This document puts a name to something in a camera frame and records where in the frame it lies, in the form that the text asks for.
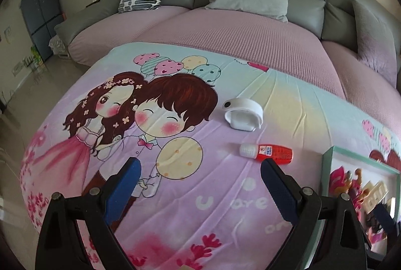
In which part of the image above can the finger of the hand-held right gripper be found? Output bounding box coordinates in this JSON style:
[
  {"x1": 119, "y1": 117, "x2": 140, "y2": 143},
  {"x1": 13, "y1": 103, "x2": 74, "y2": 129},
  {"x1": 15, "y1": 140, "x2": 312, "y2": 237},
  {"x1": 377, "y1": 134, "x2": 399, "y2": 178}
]
[{"x1": 373, "y1": 204, "x2": 398, "y2": 234}]

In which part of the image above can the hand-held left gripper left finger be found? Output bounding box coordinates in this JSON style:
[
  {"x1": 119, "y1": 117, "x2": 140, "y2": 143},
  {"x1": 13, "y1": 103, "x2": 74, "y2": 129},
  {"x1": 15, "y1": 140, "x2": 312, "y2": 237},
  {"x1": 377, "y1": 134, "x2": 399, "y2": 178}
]
[{"x1": 35, "y1": 156, "x2": 141, "y2": 270}]

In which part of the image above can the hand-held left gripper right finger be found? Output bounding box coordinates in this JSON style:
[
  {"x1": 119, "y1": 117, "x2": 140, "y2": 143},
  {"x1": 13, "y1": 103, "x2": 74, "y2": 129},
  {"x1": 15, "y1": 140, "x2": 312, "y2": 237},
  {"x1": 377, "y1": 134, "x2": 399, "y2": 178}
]
[{"x1": 260, "y1": 158, "x2": 367, "y2": 270}]

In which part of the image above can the pink doll toy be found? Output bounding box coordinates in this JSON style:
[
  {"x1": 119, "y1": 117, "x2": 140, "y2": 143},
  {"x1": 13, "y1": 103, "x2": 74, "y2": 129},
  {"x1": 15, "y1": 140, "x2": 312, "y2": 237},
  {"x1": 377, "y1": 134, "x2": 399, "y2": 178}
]
[{"x1": 329, "y1": 167, "x2": 364, "y2": 205}]

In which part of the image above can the teal white tray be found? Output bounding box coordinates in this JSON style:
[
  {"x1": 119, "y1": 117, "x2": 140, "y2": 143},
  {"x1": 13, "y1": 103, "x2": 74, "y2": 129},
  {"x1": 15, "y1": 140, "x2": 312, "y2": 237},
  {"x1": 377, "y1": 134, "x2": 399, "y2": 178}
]
[{"x1": 321, "y1": 146, "x2": 401, "y2": 258}]

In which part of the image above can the red glue bottle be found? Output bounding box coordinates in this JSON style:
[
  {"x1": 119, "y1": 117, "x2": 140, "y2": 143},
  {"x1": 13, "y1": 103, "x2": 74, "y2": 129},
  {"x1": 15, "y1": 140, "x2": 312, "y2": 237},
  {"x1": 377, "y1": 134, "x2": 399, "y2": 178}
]
[{"x1": 240, "y1": 143, "x2": 294, "y2": 165}]

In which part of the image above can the printed cartoon blanket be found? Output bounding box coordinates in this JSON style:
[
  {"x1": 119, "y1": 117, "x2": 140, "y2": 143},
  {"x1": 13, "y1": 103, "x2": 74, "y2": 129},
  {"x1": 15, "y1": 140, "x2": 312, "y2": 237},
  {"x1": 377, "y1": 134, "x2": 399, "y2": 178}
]
[{"x1": 19, "y1": 41, "x2": 401, "y2": 270}]

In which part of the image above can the white lace basket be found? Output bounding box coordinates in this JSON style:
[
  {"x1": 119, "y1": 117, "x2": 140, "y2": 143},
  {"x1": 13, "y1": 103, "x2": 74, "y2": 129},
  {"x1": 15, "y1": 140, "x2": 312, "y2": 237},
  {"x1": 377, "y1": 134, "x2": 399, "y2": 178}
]
[{"x1": 48, "y1": 35, "x2": 70, "y2": 56}]

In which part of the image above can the purple sofa cover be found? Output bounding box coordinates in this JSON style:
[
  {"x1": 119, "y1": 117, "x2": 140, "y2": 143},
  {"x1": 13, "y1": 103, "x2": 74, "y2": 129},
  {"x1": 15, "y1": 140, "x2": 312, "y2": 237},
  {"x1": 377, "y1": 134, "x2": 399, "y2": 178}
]
[{"x1": 67, "y1": 5, "x2": 401, "y2": 120}]

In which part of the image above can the grey purple cushion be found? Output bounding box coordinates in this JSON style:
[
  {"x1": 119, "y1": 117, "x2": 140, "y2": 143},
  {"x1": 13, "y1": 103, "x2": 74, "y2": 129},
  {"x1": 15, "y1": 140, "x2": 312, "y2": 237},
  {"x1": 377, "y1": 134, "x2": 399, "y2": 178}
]
[{"x1": 351, "y1": 0, "x2": 401, "y2": 85}]

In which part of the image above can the dark blue cabinet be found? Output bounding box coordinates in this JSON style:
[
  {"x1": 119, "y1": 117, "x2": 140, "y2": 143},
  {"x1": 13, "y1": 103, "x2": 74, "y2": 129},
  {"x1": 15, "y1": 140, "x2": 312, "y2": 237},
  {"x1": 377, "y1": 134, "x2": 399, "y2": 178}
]
[{"x1": 20, "y1": 0, "x2": 63, "y2": 62}]

